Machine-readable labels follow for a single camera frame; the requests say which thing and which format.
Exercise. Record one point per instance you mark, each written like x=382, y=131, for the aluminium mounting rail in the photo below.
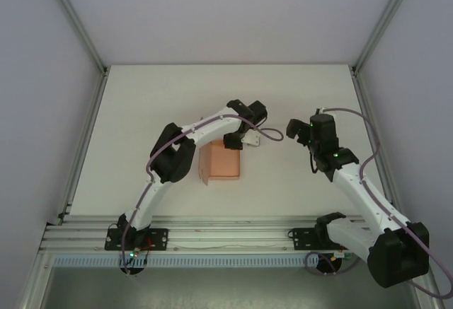
x=230, y=233

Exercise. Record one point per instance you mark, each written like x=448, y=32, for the aluminium table side rail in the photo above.
x=92, y=111
x=367, y=111

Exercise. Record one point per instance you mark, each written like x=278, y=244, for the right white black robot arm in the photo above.
x=354, y=185

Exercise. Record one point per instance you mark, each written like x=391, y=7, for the grey metal sheet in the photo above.
x=230, y=287

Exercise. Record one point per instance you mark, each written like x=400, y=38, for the peach pink cloth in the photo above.
x=224, y=162

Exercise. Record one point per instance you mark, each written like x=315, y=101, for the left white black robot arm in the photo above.
x=209, y=128

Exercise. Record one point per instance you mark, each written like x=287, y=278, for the aluminium frame post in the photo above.
x=385, y=22
x=76, y=22

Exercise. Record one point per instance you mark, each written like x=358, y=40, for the small circuit board green light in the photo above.
x=134, y=252

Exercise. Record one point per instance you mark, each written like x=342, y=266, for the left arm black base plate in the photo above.
x=159, y=234

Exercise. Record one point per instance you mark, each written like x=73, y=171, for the small circuit board white connector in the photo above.
x=341, y=255

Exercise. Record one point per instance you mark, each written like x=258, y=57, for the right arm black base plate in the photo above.
x=301, y=234

